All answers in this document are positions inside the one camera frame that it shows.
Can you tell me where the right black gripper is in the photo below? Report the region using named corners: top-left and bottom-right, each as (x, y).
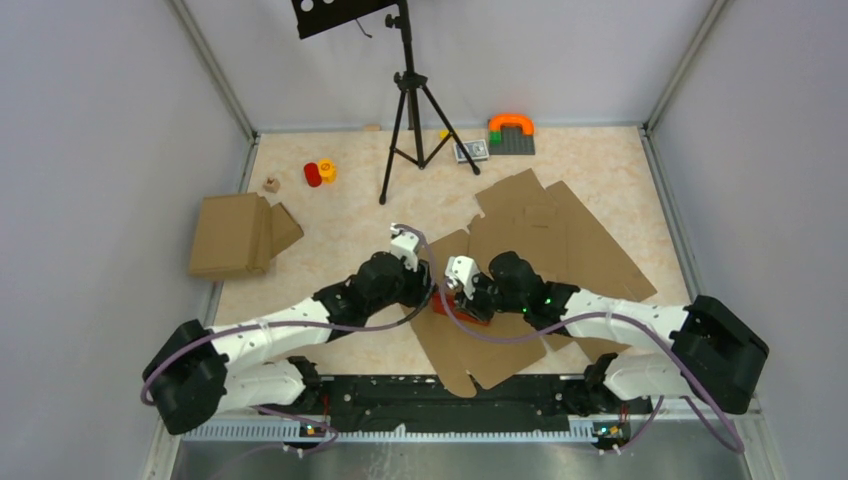
top-left (455, 270), bottom-right (528, 322)

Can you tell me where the black perforated plate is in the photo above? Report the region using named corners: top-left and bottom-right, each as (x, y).
top-left (291, 0), bottom-right (397, 40)

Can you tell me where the black camera tripod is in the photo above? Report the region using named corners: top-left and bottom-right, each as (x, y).
top-left (378, 1), bottom-right (481, 205)

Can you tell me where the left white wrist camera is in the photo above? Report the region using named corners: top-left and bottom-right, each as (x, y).
top-left (389, 223), bottom-right (421, 272)

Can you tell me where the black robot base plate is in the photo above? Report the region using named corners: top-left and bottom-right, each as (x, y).
top-left (258, 374), bottom-right (654, 435)

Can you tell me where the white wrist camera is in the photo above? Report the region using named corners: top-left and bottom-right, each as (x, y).
top-left (389, 223), bottom-right (421, 272)
top-left (444, 256), bottom-right (480, 299)

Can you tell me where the playing card deck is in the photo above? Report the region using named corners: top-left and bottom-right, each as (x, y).
top-left (454, 140), bottom-right (490, 164)

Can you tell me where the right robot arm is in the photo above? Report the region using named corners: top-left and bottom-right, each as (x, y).
top-left (445, 251), bottom-right (770, 415)

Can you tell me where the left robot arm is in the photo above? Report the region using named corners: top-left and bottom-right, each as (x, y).
top-left (140, 252), bottom-right (435, 435)

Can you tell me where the yellow toy block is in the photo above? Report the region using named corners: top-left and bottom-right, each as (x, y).
top-left (317, 158), bottom-right (337, 183)

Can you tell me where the small wooden cube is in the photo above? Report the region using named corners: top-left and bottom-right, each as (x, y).
top-left (262, 176), bottom-right (281, 194)

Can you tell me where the red cylinder toy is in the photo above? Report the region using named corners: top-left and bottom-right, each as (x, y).
top-left (303, 162), bottom-right (323, 188)

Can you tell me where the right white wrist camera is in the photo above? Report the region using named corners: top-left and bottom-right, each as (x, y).
top-left (444, 256), bottom-right (480, 299)

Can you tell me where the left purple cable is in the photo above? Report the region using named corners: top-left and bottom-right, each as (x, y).
top-left (139, 223), bottom-right (440, 458)

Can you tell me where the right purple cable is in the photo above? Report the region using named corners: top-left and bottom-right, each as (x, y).
top-left (439, 284), bottom-right (747, 456)

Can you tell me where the red paper box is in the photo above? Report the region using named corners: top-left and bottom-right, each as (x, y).
top-left (430, 294), bottom-right (490, 326)

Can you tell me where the large flat cardboard sheet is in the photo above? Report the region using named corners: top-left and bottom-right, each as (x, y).
top-left (411, 169), bottom-right (657, 398)

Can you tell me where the purple cable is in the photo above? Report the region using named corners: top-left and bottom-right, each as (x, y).
top-left (139, 223), bottom-right (440, 458)
top-left (439, 284), bottom-right (747, 456)

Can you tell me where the orange arch toy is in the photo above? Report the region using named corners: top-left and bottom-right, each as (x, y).
top-left (488, 113), bottom-right (535, 136)

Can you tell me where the folded brown cardboard box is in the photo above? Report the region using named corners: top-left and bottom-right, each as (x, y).
top-left (187, 192), bottom-right (304, 281)

